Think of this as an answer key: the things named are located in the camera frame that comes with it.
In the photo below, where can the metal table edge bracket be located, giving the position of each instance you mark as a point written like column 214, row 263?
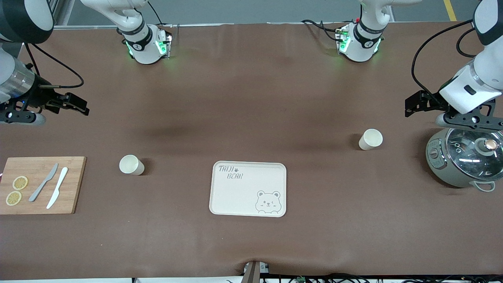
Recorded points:
column 253, row 273

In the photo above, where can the white plastic knife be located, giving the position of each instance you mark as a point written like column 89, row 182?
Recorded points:
column 57, row 188

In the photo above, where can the glass pot lid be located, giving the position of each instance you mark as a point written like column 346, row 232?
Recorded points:
column 463, row 157

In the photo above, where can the white plastic cup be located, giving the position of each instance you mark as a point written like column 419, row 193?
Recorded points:
column 129, row 165
column 370, row 139

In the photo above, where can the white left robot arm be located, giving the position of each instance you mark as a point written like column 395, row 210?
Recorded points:
column 487, row 63

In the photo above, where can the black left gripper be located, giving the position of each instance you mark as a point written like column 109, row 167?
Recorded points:
column 433, row 101

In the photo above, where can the grey-green electric cooking pot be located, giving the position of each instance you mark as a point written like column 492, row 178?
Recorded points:
column 444, row 173

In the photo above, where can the aluminium frame post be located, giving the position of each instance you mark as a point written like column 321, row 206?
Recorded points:
column 59, row 13

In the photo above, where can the brown table cover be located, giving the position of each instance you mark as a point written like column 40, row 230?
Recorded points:
column 251, row 98

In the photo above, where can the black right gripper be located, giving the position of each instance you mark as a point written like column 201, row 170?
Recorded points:
column 38, row 98

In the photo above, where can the cream tray with bear print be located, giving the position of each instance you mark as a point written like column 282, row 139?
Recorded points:
column 243, row 196

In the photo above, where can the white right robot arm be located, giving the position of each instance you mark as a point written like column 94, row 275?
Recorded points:
column 139, row 51

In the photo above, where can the grey plastic knife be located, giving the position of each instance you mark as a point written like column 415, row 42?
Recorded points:
column 43, row 183

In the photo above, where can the bamboo cutting board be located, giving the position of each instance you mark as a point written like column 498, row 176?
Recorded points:
column 72, row 173

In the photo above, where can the yellow lemon slice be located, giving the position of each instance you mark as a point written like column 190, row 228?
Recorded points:
column 13, row 198
column 20, row 182

